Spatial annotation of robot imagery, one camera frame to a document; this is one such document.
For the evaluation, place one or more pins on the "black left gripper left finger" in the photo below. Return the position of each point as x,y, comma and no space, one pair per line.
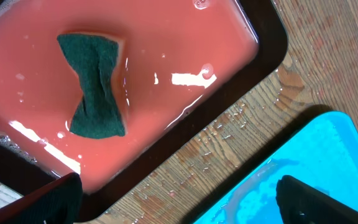
56,202

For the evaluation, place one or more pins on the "blue plastic tray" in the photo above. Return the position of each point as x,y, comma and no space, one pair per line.
323,154

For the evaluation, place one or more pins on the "red water tray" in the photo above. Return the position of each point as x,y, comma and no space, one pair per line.
180,64

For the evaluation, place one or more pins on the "green and orange sponge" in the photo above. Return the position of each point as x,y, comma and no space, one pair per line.
93,58

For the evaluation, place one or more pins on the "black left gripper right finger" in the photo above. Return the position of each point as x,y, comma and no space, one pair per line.
301,203

